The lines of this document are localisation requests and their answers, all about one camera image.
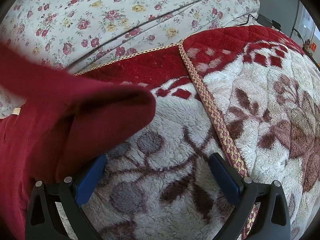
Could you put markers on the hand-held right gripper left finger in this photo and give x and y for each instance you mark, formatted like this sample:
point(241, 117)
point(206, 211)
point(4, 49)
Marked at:
point(90, 180)

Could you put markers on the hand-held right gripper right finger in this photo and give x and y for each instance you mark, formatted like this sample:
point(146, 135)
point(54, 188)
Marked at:
point(225, 177)

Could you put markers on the dark red garment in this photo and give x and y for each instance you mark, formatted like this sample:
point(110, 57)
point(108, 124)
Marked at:
point(50, 117)

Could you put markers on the red and white fleece blanket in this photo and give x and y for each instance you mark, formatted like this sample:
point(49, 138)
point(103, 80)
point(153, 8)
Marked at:
point(175, 120)

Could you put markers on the floral bed sheet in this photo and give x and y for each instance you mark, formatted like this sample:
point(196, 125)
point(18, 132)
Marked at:
point(100, 17)

